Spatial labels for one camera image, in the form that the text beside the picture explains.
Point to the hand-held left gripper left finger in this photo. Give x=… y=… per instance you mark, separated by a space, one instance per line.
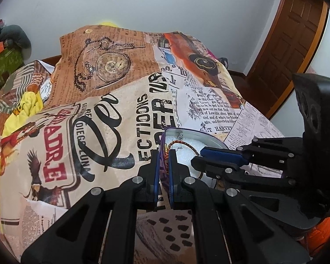
x=156 y=176

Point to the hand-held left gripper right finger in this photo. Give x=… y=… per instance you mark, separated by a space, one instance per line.
x=171 y=180

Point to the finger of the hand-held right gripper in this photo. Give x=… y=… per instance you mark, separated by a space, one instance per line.
x=217 y=169
x=225 y=154

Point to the clear purple-rimmed jewelry box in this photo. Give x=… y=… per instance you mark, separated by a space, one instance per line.
x=192 y=140

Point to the printed newspaper-pattern blanket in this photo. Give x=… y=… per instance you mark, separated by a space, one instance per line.
x=112 y=115

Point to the orange cloth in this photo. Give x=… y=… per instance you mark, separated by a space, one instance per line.
x=320 y=236

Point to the brown wooden door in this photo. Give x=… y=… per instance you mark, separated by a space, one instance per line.
x=294 y=41

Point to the yellow printed blanket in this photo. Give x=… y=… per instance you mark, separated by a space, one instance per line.
x=13 y=115

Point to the yellow pillow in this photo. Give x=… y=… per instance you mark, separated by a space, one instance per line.
x=108 y=23

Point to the patchwork quilt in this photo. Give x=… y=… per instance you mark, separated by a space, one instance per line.
x=19 y=77

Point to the grey plush toy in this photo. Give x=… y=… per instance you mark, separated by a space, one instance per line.
x=12 y=34

